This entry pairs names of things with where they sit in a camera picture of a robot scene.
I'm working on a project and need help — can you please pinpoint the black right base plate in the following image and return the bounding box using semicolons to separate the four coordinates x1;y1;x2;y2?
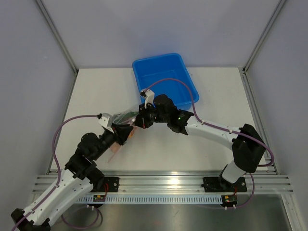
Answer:
201;177;247;193

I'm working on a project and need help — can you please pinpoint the left aluminium frame post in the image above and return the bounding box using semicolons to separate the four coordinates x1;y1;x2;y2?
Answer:
34;0;79;76

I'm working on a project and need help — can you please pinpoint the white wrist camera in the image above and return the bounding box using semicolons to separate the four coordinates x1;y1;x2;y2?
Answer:
140;89;154;108
97;113;114;133

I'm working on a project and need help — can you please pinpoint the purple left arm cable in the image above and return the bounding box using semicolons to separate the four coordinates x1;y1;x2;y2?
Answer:
11;114;102;231

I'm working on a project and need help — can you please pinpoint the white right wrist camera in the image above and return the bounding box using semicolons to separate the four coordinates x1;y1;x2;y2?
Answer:
140;89;154;108

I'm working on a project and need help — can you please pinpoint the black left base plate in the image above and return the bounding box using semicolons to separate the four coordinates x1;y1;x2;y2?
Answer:
93;177;119;193

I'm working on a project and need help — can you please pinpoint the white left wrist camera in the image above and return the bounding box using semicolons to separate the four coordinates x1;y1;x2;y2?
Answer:
97;113;114;133

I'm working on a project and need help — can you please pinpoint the right aluminium frame post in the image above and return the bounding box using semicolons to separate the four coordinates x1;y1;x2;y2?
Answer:
242;0;288;75

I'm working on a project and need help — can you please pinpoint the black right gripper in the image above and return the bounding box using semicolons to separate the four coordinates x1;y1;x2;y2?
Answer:
132;102;170;129

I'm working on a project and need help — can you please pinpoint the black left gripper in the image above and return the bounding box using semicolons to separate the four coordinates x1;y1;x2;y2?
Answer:
92;123;134;160

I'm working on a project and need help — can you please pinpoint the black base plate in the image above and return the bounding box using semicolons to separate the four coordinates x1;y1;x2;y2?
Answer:
201;177;247;193
93;177;119;193

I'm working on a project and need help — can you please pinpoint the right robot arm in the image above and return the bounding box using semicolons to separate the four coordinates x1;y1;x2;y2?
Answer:
135;90;266;192

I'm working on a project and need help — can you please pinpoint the clear zip top bag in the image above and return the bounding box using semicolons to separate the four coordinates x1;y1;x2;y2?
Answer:
107;107;138;163

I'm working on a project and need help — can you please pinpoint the aluminium frame post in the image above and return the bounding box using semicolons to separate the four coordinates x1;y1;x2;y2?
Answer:
34;0;79;76
242;0;288;75

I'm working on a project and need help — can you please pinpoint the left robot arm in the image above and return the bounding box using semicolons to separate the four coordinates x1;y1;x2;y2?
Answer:
11;125;134;231

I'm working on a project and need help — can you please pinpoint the blue plastic bin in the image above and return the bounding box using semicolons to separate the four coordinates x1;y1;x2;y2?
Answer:
132;53;199;110

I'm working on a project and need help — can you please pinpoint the aluminium mounting rail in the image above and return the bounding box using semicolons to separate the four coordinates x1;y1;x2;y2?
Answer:
32;170;294;194

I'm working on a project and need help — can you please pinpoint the white slotted cable duct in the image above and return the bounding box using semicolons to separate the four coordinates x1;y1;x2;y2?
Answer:
76;195;222;205

